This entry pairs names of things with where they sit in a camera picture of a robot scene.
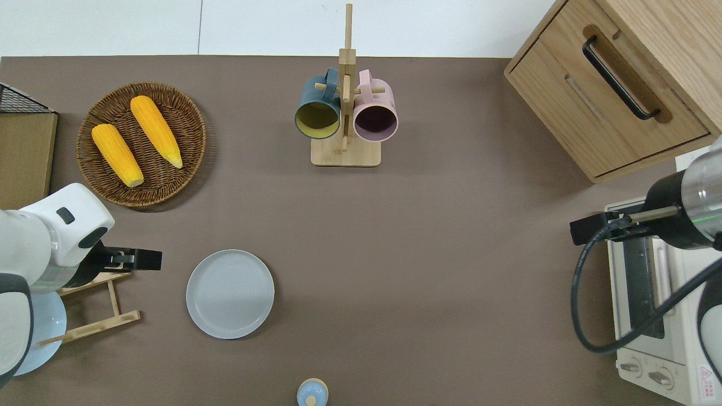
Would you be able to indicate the dark teal mug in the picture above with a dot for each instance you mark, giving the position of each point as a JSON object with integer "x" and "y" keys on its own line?
{"x": 317, "y": 119}

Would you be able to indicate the pink mug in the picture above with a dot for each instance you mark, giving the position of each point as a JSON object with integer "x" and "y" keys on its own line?
{"x": 375, "y": 121}

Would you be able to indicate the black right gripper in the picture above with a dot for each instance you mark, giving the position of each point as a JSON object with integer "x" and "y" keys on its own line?
{"x": 677, "y": 214}

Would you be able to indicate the gray round plate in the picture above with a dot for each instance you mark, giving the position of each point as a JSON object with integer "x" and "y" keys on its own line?
{"x": 230, "y": 294}

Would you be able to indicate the wooden plate rack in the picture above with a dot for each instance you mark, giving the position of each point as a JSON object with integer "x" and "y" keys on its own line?
{"x": 113, "y": 296}

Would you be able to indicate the white toaster oven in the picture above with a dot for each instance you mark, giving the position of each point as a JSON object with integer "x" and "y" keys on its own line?
{"x": 677, "y": 349}

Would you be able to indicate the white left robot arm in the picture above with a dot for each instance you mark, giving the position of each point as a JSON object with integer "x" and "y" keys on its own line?
{"x": 34, "y": 242}

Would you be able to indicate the wooden drawer cabinet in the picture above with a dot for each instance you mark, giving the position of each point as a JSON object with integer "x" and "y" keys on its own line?
{"x": 564, "y": 101}

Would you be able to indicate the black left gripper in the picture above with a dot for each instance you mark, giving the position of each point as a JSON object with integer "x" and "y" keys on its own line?
{"x": 96, "y": 262}

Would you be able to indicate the light blue plate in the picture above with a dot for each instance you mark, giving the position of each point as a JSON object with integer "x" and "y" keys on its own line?
{"x": 48, "y": 321}

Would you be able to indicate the wooden mug tree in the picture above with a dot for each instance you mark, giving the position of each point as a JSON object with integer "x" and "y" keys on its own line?
{"x": 345, "y": 153}

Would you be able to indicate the yellow corn cob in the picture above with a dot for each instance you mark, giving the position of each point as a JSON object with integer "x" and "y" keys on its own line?
{"x": 156, "y": 131}
{"x": 117, "y": 155}

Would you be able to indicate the blue service bell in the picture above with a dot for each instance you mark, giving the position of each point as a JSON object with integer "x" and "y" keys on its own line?
{"x": 312, "y": 392}

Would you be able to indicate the brown wicker basket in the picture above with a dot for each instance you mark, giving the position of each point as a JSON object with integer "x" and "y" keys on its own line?
{"x": 175, "y": 118}

